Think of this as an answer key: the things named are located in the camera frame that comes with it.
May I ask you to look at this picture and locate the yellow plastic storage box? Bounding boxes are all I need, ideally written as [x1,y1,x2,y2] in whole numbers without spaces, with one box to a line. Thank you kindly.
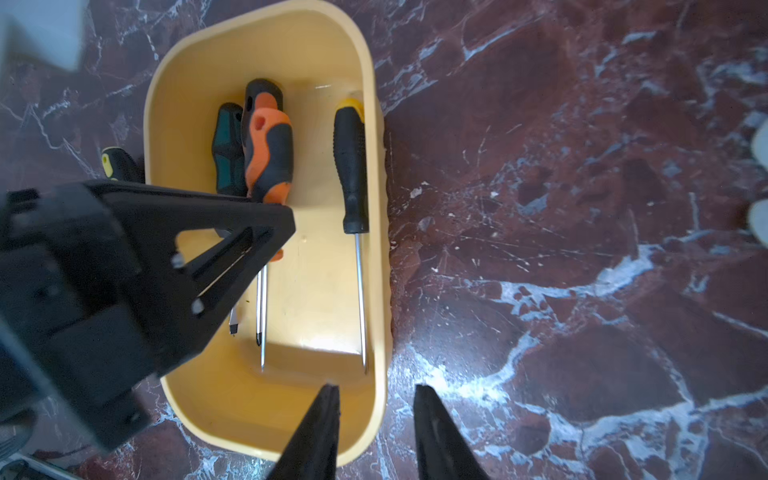
[144,1,392,465]

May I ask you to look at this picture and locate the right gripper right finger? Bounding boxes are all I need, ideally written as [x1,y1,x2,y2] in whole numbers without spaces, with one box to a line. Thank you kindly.
[413,384,489,479]

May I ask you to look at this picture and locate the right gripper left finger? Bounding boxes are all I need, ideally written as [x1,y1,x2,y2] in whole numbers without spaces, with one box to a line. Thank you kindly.
[267,384,340,480]

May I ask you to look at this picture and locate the orange handle long screwdriver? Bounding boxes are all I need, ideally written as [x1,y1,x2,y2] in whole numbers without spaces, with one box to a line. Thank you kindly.
[241,77,284,348]

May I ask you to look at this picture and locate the green black handle screwdriver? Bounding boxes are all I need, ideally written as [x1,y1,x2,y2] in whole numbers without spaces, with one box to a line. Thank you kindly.
[211,101,248,337]

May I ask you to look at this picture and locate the orange black stubby screwdriver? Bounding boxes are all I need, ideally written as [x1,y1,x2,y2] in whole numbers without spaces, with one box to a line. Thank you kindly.
[245,107,294,370]

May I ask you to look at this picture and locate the black yellow handle screwdriver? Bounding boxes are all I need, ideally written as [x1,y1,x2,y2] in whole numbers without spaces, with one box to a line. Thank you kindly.
[333,98,369,373]

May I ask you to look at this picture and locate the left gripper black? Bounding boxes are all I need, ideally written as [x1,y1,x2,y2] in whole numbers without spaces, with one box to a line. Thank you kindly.
[1,180,296,450]

